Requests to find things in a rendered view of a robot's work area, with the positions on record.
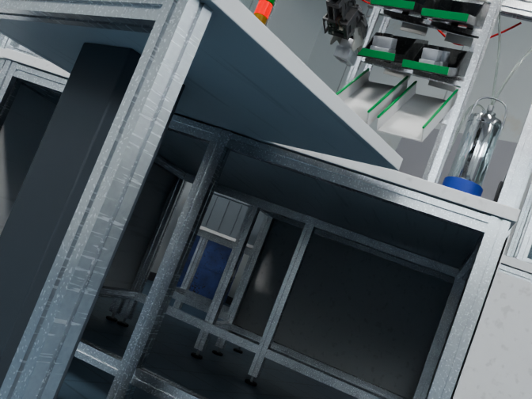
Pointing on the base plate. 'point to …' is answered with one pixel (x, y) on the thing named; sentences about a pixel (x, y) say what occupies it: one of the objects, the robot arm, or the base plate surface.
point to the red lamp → (264, 8)
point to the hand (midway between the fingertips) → (351, 43)
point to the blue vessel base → (463, 185)
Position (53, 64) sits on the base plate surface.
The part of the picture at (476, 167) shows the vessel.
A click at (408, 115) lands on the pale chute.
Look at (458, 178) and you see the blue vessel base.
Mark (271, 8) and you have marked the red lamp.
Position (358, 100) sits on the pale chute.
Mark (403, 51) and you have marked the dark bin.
